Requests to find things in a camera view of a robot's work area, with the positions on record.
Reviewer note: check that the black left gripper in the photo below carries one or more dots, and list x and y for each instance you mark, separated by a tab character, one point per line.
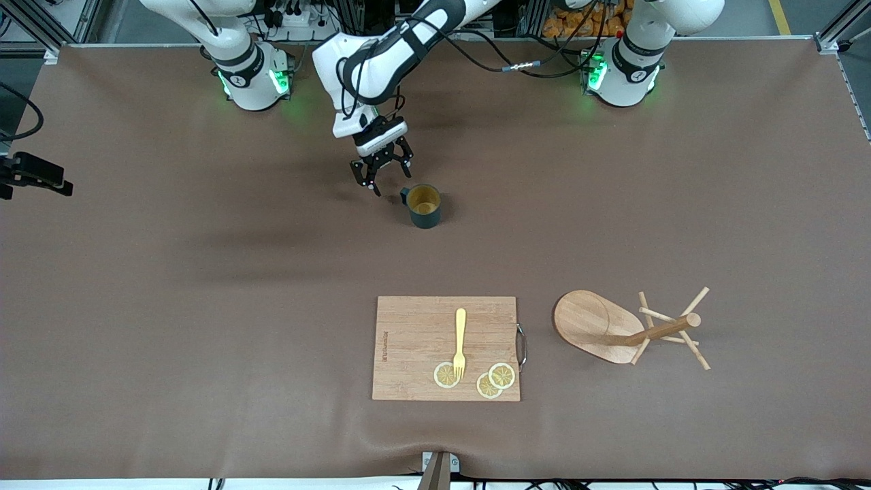
382	160

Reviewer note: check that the teal cup yellow inside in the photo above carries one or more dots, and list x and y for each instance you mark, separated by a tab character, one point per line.
425	218

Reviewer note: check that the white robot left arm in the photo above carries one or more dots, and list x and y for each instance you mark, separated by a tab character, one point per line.
340	68

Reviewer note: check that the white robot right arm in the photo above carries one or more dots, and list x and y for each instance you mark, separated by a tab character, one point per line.
255	95

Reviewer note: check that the wooden mug tree rack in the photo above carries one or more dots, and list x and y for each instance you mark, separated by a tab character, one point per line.
585	327

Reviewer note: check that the white power strip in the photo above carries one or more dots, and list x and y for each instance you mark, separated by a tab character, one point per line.
316	30

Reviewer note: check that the yellow plastic fork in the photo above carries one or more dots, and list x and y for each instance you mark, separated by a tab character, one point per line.
461	333

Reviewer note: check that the lemon slice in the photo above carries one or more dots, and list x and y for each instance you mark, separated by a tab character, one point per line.
503	376
442	378
486	389

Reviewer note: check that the orange bread rolls pile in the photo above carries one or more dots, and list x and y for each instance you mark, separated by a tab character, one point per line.
565	26

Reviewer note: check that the brown table cover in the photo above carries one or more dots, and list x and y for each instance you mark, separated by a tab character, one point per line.
272	408

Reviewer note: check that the aluminium frame strut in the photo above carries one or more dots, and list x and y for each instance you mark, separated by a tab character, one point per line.
51	56
825	42

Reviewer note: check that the aluminium camera mount post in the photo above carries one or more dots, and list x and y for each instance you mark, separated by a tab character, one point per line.
435	476

